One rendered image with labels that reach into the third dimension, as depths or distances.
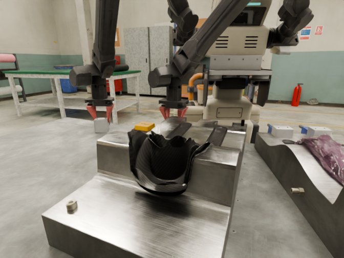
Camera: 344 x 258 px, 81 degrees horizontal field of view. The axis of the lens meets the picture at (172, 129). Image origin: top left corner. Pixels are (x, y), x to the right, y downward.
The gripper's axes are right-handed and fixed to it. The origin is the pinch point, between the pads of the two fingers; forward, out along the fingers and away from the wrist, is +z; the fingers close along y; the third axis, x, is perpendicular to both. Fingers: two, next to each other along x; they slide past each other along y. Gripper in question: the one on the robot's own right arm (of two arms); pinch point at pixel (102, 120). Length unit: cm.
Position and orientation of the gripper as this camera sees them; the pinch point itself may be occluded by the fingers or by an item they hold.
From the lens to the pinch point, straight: 87.7
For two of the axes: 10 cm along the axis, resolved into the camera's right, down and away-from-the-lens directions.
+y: 10.0, -0.1, 1.0
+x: -0.9, -3.1, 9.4
